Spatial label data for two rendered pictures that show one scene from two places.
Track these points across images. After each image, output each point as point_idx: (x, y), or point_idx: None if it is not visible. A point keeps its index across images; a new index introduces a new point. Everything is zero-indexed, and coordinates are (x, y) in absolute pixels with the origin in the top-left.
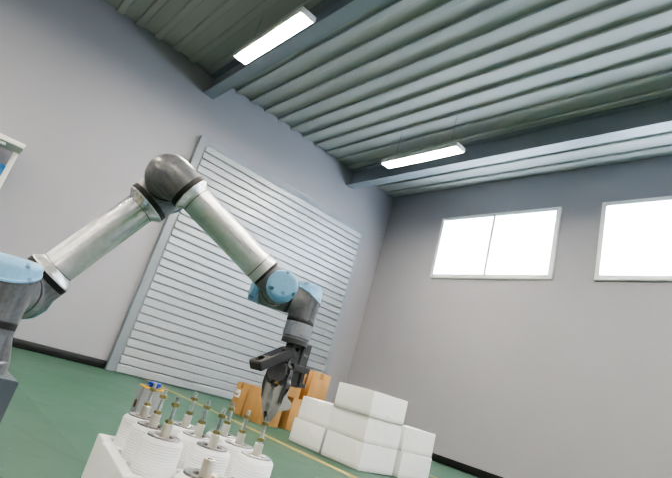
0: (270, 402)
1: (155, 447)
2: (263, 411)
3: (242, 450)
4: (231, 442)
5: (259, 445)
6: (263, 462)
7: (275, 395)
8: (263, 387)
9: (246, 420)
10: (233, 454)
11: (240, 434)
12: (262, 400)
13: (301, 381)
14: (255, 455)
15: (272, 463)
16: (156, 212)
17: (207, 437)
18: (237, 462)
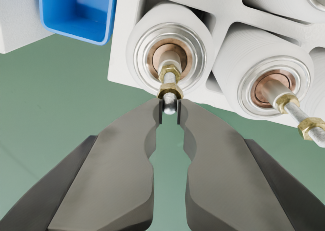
0: (184, 149)
1: None
2: (184, 100)
3: (196, 36)
4: (279, 66)
5: (159, 63)
6: (128, 51)
7: (120, 159)
8: (282, 185)
9: (301, 120)
10: (243, 53)
11: (280, 92)
12: (223, 126)
13: None
14: (162, 54)
15: (139, 84)
16: None
17: None
18: (173, 8)
